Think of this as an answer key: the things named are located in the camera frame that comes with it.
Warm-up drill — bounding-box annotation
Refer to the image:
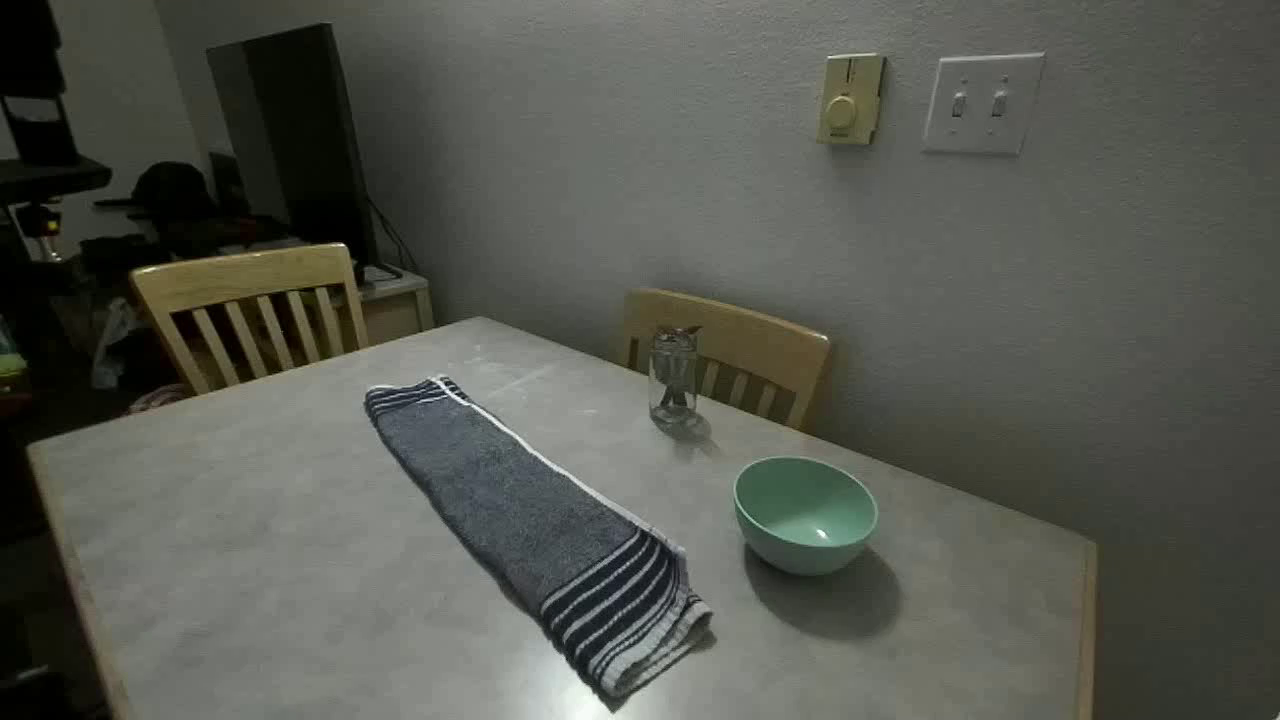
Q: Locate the green bowl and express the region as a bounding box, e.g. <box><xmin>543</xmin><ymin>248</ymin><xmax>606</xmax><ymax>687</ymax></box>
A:
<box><xmin>728</xmin><ymin>450</ymin><xmax>886</xmax><ymax>581</ymax></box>

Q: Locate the dark flat screen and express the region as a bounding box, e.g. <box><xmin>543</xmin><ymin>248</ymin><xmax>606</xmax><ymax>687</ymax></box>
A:
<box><xmin>205</xmin><ymin>19</ymin><xmax>382</xmax><ymax>274</ymax></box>

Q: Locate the black equipment stand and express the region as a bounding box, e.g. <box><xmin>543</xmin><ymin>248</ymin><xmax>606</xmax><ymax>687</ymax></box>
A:
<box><xmin>0</xmin><ymin>0</ymin><xmax>117</xmax><ymax>213</ymax></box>

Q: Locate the yellow wall thermostat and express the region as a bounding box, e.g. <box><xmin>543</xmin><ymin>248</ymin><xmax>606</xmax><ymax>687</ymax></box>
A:
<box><xmin>815</xmin><ymin>48</ymin><xmax>892</xmax><ymax>151</ymax></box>

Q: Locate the small wooden side cabinet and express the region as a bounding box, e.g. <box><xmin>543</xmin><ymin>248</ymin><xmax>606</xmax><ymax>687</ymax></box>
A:
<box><xmin>358</xmin><ymin>263</ymin><xmax>439</xmax><ymax>349</ymax></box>

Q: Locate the clear glass jar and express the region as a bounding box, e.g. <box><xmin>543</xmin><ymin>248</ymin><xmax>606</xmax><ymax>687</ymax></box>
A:
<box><xmin>644</xmin><ymin>320</ymin><xmax>709</xmax><ymax>430</ymax></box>

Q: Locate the wooden slat-back chair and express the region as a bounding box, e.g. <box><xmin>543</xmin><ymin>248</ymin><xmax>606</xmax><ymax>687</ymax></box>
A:
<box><xmin>127</xmin><ymin>240</ymin><xmax>373</xmax><ymax>399</ymax></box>
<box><xmin>618</xmin><ymin>285</ymin><xmax>838</xmax><ymax>430</ymax></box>

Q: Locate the black cap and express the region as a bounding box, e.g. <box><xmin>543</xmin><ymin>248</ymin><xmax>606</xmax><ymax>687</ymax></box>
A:
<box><xmin>127</xmin><ymin>158</ymin><xmax>226</xmax><ymax>225</ymax></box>

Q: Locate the white light switch plate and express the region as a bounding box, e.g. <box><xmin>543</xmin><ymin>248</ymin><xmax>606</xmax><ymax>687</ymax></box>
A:
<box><xmin>921</xmin><ymin>48</ymin><xmax>1050</xmax><ymax>158</ymax></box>

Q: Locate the blue striped towel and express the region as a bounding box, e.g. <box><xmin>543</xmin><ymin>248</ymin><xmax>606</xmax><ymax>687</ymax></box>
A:
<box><xmin>361</xmin><ymin>372</ymin><xmax>717</xmax><ymax>711</ymax></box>

